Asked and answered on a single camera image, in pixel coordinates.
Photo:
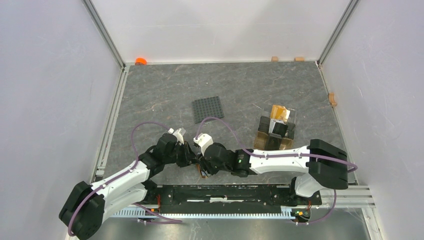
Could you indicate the curved wooden piece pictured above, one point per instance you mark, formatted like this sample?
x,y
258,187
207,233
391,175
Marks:
x,y
332,99

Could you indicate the black credit card stack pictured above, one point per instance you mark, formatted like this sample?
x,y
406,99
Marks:
x,y
264,124

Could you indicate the dark grey studded baseplate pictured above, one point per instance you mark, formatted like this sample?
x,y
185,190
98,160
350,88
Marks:
x,y
207,107

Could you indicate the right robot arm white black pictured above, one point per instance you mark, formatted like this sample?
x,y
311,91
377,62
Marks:
x,y
320,164

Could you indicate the orange round cap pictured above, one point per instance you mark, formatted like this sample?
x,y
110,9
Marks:
x,y
140,61

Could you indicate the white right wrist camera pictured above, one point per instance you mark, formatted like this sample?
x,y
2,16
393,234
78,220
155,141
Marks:
x,y
203,141

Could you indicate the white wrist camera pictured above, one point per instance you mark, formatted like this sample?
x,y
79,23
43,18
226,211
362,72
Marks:
x,y
203,141
178,133

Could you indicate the brown leather card holder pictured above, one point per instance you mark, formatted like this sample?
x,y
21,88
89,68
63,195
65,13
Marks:
x,y
202,172

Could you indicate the white slotted cable duct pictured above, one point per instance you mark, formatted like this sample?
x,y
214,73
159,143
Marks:
x,y
136,212

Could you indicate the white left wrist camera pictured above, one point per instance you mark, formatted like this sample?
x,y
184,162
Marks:
x,y
178,133

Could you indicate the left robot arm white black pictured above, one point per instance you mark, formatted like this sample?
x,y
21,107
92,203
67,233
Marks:
x,y
89,205

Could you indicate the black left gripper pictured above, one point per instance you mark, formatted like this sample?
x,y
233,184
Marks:
x,y
188,156

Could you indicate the gold credit card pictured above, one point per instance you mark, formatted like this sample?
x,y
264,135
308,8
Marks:
x,y
279,112

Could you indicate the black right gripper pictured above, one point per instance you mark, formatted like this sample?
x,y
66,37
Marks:
x,y
211,170

